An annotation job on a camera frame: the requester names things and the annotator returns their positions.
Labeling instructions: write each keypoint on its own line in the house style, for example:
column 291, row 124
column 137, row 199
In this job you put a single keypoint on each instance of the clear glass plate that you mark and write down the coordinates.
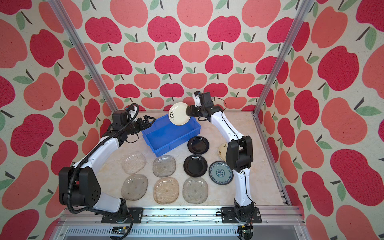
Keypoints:
column 134, row 187
column 195, row 190
column 133, row 163
column 164, row 166

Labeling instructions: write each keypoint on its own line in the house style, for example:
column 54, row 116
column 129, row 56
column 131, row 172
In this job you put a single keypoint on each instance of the blue patterned round plate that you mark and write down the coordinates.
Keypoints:
column 220, row 173

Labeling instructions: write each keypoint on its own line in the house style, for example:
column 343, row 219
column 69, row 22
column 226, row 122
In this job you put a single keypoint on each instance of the white floral round plate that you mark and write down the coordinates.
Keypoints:
column 177, row 114

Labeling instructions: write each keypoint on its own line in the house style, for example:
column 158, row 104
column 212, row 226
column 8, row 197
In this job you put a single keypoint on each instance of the cream yellow round plate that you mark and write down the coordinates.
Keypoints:
column 222, row 151

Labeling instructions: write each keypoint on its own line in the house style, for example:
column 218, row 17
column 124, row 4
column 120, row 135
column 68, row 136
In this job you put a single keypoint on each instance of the aluminium left corner post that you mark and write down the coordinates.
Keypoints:
column 71, row 31

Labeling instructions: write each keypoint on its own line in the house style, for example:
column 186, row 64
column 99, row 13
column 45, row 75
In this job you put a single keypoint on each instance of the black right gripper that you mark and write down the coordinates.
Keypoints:
column 191, row 108

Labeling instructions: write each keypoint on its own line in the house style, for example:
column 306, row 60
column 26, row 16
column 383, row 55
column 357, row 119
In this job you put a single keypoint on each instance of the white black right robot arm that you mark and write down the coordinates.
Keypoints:
column 239, row 158

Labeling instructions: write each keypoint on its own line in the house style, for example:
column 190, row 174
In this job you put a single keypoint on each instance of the aluminium right corner post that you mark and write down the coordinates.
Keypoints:
column 287, row 45

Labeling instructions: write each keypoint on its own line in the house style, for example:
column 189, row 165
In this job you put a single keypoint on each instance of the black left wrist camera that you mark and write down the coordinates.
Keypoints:
column 120, row 118

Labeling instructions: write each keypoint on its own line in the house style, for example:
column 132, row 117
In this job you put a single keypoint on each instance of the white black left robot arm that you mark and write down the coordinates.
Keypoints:
column 79, row 188

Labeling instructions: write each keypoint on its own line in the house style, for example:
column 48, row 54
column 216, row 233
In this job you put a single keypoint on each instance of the amber glass plate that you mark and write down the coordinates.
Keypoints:
column 166, row 190

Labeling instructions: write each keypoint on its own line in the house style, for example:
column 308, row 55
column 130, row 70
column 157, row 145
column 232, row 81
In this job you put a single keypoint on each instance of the blue plastic bin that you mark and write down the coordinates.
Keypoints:
column 163, row 136

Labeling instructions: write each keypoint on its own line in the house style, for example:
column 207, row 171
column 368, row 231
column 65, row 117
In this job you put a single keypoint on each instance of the black round plate front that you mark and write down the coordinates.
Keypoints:
column 195, row 166

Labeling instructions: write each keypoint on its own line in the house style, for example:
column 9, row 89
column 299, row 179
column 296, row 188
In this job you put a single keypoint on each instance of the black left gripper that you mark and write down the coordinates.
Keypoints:
column 142, row 126

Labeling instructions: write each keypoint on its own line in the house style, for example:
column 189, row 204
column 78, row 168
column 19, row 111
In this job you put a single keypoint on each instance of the black round plate rear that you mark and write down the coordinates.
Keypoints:
column 198, row 145

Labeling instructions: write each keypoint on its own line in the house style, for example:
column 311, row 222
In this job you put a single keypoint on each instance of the black round plate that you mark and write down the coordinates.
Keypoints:
column 198, row 145
column 195, row 166

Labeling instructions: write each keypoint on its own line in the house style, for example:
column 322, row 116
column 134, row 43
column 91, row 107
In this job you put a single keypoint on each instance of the aluminium corner post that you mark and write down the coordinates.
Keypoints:
column 287, row 45
column 71, row 31

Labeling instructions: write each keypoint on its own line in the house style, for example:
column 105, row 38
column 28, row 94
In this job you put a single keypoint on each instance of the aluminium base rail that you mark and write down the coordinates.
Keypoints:
column 184, row 223

